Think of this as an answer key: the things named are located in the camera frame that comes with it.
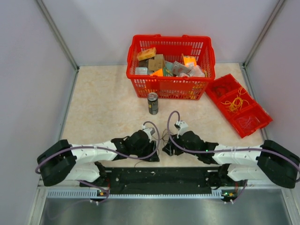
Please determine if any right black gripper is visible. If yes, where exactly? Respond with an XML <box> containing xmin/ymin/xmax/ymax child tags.
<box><xmin>163</xmin><ymin>131</ymin><xmax>199</xmax><ymax>157</ymax></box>

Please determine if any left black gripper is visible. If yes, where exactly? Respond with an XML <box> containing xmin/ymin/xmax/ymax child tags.
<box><xmin>131</xmin><ymin>139</ymin><xmax>159</xmax><ymax>162</ymax></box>

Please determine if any wire bundle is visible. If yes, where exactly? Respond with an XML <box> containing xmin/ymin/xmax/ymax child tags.
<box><xmin>135</xmin><ymin>128</ymin><xmax>171</xmax><ymax>168</ymax></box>

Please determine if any red wire coil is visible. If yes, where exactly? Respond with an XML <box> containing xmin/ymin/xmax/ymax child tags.
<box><xmin>212</xmin><ymin>81</ymin><xmax>232</xmax><ymax>97</ymax></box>

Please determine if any yellow wire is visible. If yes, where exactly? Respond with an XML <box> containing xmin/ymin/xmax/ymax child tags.
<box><xmin>220</xmin><ymin>86</ymin><xmax>251</xmax><ymax>114</ymax></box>

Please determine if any pink wire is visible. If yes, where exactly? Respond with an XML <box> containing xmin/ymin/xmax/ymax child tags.
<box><xmin>235</xmin><ymin>114</ymin><xmax>261</xmax><ymax>131</ymax></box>

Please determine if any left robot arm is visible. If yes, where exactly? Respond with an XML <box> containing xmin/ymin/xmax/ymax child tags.
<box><xmin>37</xmin><ymin>128</ymin><xmax>159</xmax><ymax>187</ymax></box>

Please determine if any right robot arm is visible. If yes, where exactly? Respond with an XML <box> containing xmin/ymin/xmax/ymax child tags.
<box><xmin>163</xmin><ymin>131</ymin><xmax>300</xmax><ymax>189</ymax></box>

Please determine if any black drink can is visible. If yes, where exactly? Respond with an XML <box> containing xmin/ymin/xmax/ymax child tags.
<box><xmin>147</xmin><ymin>92</ymin><xmax>158</xmax><ymax>115</ymax></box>

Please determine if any red compartment tray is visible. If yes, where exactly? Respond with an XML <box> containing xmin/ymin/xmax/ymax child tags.
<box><xmin>206</xmin><ymin>74</ymin><xmax>273</xmax><ymax>138</ymax></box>

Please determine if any grey printed packet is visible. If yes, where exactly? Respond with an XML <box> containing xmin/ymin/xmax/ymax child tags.
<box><xmin>171</xmin><ymin>61</ymin><xmax>191</xmax><ymax>76</ymax></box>

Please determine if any orange triangular pack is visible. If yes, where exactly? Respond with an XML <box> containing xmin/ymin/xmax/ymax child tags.
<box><xmin>150</xmin><ymin>68</ymin><xmax>164</xmax><ymax>77</ymax></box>

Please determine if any red plastic shopping basket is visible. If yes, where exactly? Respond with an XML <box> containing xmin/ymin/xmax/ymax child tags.
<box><xmin>126</xmin><ymin>34</ymin><xmax>215</xmax><ymax>100</ymax></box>

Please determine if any clear plastic pack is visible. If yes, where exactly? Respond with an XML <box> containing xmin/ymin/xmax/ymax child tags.
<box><xmin>135</xmin><ymin>67</ymin><xmax>148</xmax><ymax>75</ymax></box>

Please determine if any orange glowing box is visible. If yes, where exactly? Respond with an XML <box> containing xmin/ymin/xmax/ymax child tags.
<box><xmin>182</xmin><ymin>54</ymin><xmax>197</xmax><ymax>68</ymax></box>

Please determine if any brown cardboard box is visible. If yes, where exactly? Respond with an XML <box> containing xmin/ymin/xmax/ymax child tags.
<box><xmin>148</xmin><ymin>54</ymin><xmax>165</xmax><ymax>71</ymax></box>

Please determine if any yellow snack box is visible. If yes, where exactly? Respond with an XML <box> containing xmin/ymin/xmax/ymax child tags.
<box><xmin>137</xmin><ymin>47</ymin><xmax>157</xmax><ymax>61</ymax></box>

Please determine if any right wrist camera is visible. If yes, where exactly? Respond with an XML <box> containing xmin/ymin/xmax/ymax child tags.
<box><xmin>174</xmin><ymin>120</ymin><xmax>189</xmax><ymax>138</ymax></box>

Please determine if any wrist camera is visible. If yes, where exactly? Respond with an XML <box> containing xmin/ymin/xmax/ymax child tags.
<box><xmin>174</xmin><ymin>120</ymin><xmax>189</xmax><ymax>138</ymax></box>
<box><xmin>142</xmin><ymin>125</ymin><xmax>156</xmax><ymax>139</ymax></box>

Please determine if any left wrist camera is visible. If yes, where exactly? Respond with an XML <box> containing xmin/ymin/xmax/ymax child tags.
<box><xmin>142</xmin><ymin>125</ymin><xmax>156</xmax><ymax>139</ymax></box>

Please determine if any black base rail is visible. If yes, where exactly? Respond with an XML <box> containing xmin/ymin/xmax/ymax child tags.
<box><xmin>89</xmin><ymin>166</ymin><xmax>249</xmax><ymax>195</ymax></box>

